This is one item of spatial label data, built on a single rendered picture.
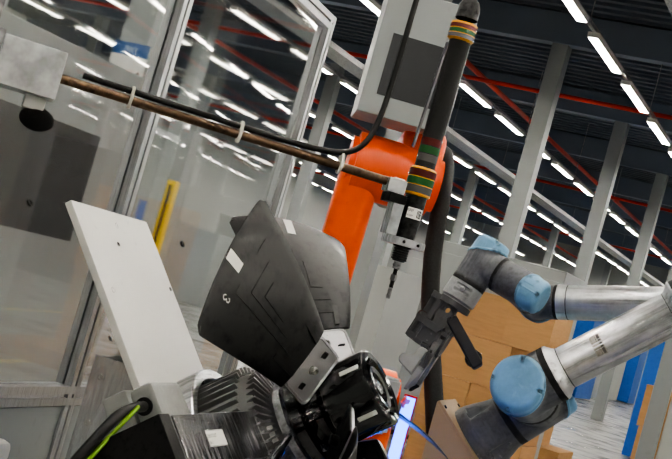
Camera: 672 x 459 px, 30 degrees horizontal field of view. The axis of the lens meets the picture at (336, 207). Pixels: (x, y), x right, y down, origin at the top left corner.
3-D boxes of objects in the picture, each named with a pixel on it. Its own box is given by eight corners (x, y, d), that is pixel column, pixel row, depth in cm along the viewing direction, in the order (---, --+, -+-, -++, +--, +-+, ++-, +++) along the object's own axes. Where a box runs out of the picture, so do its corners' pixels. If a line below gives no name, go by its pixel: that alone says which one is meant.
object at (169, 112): (59, 82, 180) (61, 73, 180) (58, 83, 181) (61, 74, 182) (397, 188, 196) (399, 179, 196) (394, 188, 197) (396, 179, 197)
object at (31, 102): (16, 125, 177) (26, 92, 178) (14, 125, 181) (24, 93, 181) (51, 135, 179) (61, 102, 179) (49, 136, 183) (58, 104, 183)
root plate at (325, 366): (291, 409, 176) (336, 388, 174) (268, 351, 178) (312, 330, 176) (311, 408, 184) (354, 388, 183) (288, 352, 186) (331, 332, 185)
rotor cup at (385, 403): (311, 468, 179) (392, 432, 176) (274, 374, 182) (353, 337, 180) (340, 462, 193) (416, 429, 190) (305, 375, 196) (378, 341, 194)
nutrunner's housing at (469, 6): (390, 259, 194) (470, -22, 197) (382, 257, 198) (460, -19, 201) (413, 265, 195) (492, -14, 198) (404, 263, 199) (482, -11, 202)
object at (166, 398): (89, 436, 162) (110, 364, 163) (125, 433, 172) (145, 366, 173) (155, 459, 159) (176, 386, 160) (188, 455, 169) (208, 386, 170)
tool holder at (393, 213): (377, 238, 192) (395, 176, 192) (363, 235, 199) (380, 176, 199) (430, 253, 194) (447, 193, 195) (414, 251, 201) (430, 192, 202)
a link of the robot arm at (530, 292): (560, 292, 263) (517, 267, 269) (548, 278, 254) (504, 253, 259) (540, 324, 263) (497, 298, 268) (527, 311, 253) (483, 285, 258)
